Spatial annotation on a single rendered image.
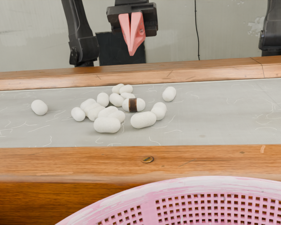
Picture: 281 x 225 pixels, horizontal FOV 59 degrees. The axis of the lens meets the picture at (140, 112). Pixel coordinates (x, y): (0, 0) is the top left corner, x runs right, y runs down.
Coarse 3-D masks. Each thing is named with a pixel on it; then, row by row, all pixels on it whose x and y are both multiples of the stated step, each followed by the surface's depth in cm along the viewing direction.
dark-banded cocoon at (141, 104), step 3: (126, 99) 39; (138, 99) 38; (141, 99) 38; (123, 102) 39; (126, 102) 38; (138, 102) 38; (141, 102) 38; (144, 102) 38; (123, 105) 38; (126, 105) 38; (138, 105) 38; (141, 105) 38; (144, 105) 38; (123, 108) 39; (126, 108) 38; (138, 108) 38; (141, 108) 38; (126, 111) 39; (138, 111) 39
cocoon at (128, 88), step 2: (124, 86) 47; (126, 86) 47; (128, 86) 47; (130, 86) 47; (120, 88) 46; (122, 88) 46; (124, 88) 46; (126, 88) 46; (128, 88) 47; (130, 88) 47; (132, 88) 48; (120, 90) 46; (122, 90) 46; (124, 90) 46; (126, 90) 46; (128, 90) 47; (130, 90) 47; (132, 90) 48; (120, 92) 46; (122, 92) 46; (128, 92) 47; (130, 92) 47; (120, 94) 47
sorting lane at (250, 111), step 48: (0, 96) 54; (48, 96) 51; (96, 96) 48; (144, 96) 46; (192, 96) 44; (240, 96) 42; (0, 144) 32; (48, 144) 31; (96, 144) 30; (144, 144) 29; (192, 144) 28; (240, 144) 28
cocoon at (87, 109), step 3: (90, 105) 38; (93, 105) 38; (96, 105) 39; (99, 105) 39; (84, 108) 38; (87, 108) 38; (90, 108) 38; (93, 108) 38; (84, 111) 38; (87, 111) 38; (87, 114) 38
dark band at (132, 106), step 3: (129, 99) 38; (132, 99) 38; (135, 99) 38; (129, 102) 38; (132, 102) 38; (135, 102) 38; (129, 105) 38; (132, 105) 38; (135, 105) 38; (129, 108) 38; (132, 108) 38; (135, 108) 38; (129, 111) 39; (132, 111) 39; (135, 111) 39
